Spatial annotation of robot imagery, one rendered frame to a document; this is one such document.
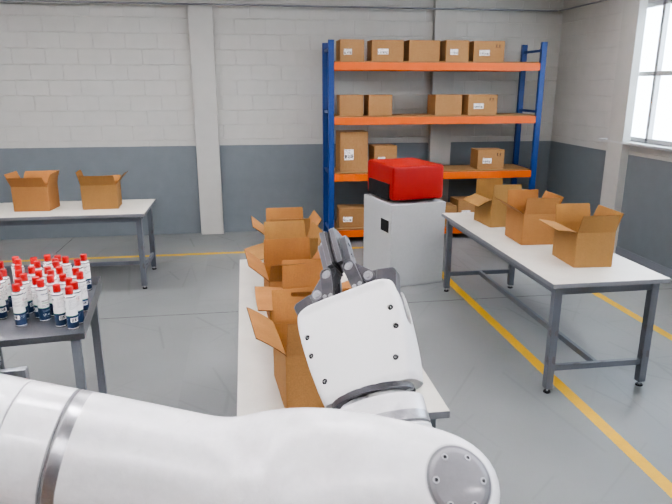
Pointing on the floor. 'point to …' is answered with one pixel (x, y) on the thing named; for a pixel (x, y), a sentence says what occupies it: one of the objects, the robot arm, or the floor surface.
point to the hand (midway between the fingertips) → (336, 252)
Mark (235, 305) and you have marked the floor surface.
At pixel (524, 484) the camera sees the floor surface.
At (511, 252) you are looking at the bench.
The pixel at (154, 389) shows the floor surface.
